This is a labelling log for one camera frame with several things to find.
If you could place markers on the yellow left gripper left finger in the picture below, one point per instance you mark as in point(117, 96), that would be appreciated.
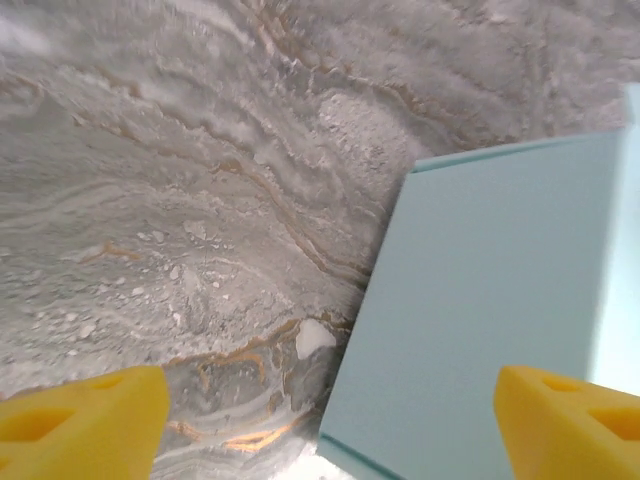
point(100, 440)

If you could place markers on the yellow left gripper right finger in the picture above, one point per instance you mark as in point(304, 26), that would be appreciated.
point(550, 440)

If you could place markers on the light blue paper box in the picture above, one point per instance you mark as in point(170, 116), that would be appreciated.
point(475, 300)

